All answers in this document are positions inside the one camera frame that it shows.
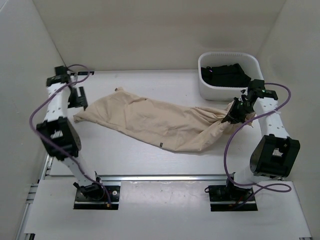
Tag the black folded trousers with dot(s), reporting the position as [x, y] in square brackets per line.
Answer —
[230, 76]

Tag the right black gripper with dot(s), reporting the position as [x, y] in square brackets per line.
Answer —
[232, 117]

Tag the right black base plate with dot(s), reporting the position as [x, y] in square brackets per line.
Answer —
[231, 199]

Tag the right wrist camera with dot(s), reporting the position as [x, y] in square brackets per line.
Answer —
[255, 85]

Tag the small blue label sticker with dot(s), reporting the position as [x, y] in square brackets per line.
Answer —
[85, 73]

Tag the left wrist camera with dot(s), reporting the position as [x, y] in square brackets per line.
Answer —
[61, 72]

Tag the beige trousers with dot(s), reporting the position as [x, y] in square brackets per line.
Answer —
[165, 125]

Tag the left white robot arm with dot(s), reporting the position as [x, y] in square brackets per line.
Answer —
[58, 128]

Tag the white plastic basket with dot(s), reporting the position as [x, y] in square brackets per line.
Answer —
[249, 64]

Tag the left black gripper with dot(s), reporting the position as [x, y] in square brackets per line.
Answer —
[81, 101]

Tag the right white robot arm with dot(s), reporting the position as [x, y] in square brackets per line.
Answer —
[276, 153]

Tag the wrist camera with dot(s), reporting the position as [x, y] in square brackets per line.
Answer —
[255, 85]
[61, 72]

